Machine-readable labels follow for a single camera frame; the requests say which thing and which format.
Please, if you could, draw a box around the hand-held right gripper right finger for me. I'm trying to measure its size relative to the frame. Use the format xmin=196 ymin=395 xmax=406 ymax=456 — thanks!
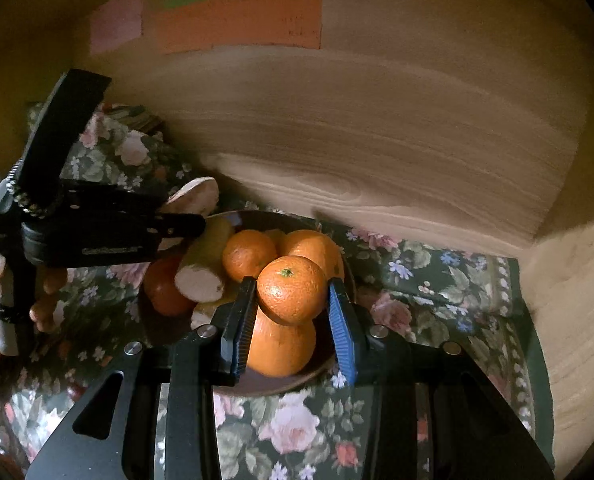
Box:
xmin=327 ymin=277 xmax=555 ymax=480

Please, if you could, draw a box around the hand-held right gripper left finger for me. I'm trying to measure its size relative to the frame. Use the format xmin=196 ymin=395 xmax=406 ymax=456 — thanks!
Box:
xmin=24 ymin=276 xmax=259 ymax=480

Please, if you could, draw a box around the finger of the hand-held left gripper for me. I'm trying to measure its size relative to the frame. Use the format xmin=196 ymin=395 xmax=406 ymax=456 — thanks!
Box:
xmin=60 ymin=182 xmax=207 ymax=244
xmin=20 ymin=69 xmax=113 ymax=212

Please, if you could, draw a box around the pinkish sweet potato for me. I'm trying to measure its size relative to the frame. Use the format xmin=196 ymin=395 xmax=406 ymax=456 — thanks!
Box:
xmin=158 ymin=177 xmax=220 ymax=219

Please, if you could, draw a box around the yellow sugarcane piece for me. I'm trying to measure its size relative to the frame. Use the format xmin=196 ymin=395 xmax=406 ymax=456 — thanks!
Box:
xmin=174 ymin=216 xmax=238 ymax=304
xmin=191 ymin=296 xmax=235 ymax=331

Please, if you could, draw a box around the large orange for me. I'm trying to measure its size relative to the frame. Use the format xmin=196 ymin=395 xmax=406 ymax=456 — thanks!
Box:
xmin=244 ymin=305 xmax=318 ymax=378
xmin=279 ymin=229 xmax=346 ymax=282

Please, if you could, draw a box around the brown round plate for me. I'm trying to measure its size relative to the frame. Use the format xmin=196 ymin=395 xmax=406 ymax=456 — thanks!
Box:
xmin=137 ymin=210 xmax=358 ymax=397

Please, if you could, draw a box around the red tomato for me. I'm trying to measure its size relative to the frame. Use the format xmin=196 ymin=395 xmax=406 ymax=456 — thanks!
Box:
xmin=143 ymin=254 xmax=198 ymax=317

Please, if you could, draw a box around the small tangerine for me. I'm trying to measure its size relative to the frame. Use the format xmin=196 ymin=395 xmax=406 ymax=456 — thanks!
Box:
xmin=256 ymin=256 xmax=329 ymax=327
xmin=222 ymin=230 xmax=279 ymax=283

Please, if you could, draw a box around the floral cloth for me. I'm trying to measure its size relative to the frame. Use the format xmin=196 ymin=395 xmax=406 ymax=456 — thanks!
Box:
xmin=0 ymin=102 xmax=552 ymax=480

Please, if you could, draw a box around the pink sticky note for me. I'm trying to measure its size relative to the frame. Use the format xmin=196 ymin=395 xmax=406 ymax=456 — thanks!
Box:
xmin=90 ymin=0 xmax=144 ymax=55

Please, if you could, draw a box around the orange sticky note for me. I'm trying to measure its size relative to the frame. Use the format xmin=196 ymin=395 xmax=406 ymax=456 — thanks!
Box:
xmin=152 ymin=0 xmax=323 ymax=55

